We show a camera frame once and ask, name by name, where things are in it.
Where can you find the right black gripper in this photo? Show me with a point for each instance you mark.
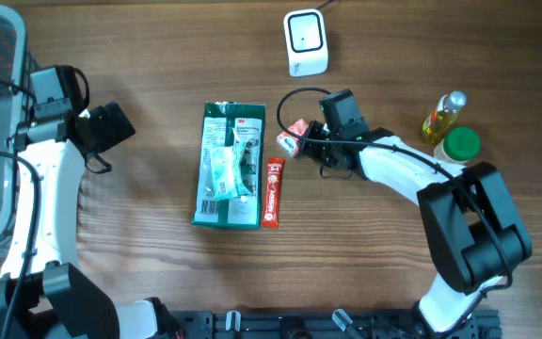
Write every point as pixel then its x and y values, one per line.
pixel 315 153

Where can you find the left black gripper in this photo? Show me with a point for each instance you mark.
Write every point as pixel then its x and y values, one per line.
pixel 118 132

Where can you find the red Nescafe coffee stick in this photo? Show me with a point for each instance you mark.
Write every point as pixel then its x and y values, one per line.
pixel 275 168

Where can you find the yellow Vim dish soap bottle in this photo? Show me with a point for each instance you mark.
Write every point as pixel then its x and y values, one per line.
pixel 438 123

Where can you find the green 3M package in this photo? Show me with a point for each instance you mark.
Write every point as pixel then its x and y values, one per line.
pixel 230 167

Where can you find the green lid jar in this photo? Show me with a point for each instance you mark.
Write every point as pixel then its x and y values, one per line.
pixel 459 146

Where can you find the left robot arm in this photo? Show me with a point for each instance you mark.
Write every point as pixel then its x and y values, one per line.
pixel 43 293

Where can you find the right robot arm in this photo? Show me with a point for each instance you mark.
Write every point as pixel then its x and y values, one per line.
pixel 473 229

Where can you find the white barcode scanner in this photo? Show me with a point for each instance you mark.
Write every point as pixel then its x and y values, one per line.
pixel 306 42

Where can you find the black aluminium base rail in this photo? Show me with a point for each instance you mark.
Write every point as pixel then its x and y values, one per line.
pixel 395 323

